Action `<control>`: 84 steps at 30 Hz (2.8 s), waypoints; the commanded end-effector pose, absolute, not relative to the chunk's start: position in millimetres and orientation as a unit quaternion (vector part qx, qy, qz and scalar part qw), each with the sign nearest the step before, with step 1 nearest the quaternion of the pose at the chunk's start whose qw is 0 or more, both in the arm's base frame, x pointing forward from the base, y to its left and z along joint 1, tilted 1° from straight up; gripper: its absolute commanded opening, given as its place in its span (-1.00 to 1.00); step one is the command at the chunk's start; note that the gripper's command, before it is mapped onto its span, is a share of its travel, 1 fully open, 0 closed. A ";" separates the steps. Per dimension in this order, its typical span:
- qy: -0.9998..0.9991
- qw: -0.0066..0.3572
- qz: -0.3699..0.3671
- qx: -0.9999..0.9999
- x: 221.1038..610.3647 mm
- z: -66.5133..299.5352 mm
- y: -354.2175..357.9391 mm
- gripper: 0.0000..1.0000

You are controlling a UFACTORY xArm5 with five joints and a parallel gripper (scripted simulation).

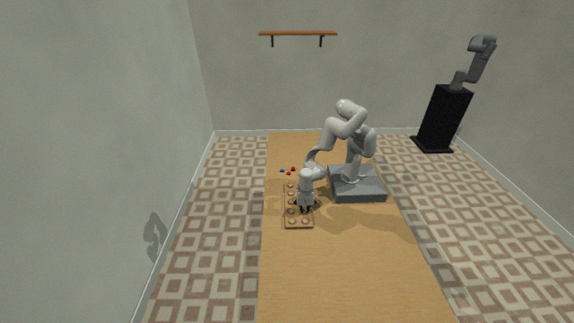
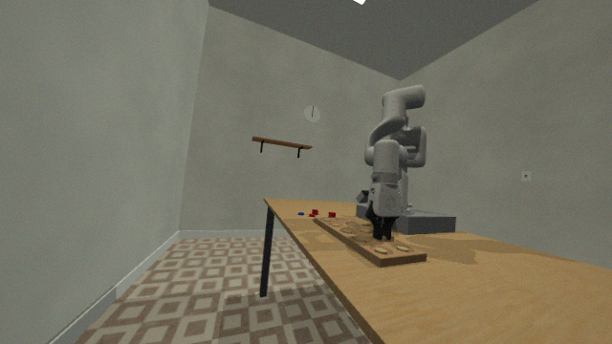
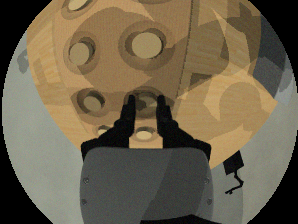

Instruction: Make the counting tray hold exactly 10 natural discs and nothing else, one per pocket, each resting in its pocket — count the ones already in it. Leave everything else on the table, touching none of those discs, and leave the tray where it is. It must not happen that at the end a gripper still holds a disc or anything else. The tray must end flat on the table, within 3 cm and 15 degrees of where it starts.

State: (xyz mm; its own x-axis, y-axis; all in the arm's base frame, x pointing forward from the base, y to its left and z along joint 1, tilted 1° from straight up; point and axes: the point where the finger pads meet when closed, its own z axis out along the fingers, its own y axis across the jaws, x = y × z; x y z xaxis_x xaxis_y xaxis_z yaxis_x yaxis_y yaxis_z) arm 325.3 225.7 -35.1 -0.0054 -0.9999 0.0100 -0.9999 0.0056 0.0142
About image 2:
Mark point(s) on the tan tray with round pockets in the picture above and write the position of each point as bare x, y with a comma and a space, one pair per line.
392, 258

